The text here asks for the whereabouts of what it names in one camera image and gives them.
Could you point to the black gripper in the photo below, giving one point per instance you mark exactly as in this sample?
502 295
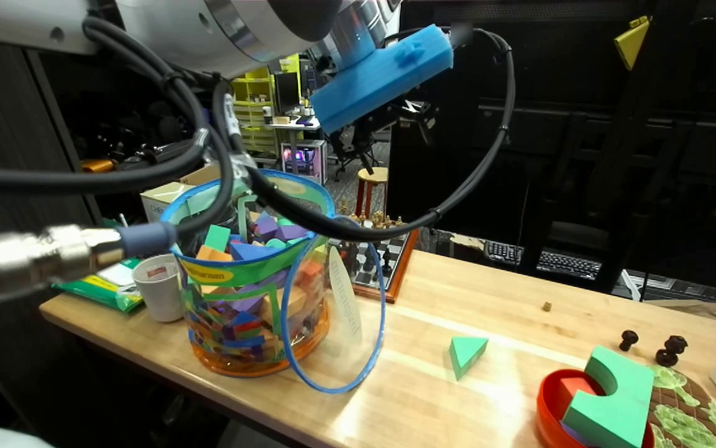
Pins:
399 107

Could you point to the green triangular foam block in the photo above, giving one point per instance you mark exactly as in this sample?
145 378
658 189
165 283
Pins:
466 351

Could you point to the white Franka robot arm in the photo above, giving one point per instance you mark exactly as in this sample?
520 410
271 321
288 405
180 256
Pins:
210 27

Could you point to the purple foam block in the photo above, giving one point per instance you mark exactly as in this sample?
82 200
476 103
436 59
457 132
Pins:
264 228

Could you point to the blue foam block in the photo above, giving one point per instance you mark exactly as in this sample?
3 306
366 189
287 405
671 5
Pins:
249 250

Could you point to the green square foam block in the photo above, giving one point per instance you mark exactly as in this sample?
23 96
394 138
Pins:
216 238

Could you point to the clear round bag lid flap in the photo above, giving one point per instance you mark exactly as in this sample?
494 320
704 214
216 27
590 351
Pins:
358 340

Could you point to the orange foam block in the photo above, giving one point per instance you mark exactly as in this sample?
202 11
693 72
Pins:
211 255

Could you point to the clear toy bag blue rim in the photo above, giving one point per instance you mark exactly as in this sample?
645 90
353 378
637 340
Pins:
246 332

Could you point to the orange block in red bowl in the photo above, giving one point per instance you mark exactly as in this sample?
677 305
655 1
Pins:
571 390

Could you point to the green U-shaped foam block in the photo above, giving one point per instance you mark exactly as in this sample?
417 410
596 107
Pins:
619 400

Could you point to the black office chair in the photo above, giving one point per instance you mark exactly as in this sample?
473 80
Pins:
358 153

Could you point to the round wooden stool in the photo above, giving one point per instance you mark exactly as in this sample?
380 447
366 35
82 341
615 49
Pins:
371 178

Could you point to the purple lit box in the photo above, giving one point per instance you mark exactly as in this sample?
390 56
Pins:
308 159

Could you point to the yellow storage bins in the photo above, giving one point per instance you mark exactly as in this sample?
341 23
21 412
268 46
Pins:
251 90

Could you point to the wooden framed chess board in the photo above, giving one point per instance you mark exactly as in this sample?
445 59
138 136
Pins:
395 270

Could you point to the black computer keyboard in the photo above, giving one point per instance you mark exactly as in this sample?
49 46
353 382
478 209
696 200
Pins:
569 265

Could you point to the large black cabinet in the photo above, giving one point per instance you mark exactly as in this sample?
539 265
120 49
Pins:
621 164

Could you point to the yellow triangle sign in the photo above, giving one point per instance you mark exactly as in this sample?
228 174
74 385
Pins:
632 41

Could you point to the white cardboard box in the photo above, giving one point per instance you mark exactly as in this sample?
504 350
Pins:
161 197

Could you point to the white paper cup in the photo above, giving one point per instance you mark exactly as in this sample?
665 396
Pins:
159 286

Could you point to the black chess piece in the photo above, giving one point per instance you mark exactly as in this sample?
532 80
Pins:
665 356
627 340
673 341

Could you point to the red plastic bowl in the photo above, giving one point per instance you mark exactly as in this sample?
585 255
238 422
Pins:
549 407

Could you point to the green wipes package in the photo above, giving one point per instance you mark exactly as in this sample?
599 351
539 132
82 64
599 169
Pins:
104 290

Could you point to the green brown patterned mat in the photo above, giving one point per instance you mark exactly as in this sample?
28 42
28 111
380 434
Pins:
688 415

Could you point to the blue wrist camera housing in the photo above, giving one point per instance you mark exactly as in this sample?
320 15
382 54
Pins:
379 77

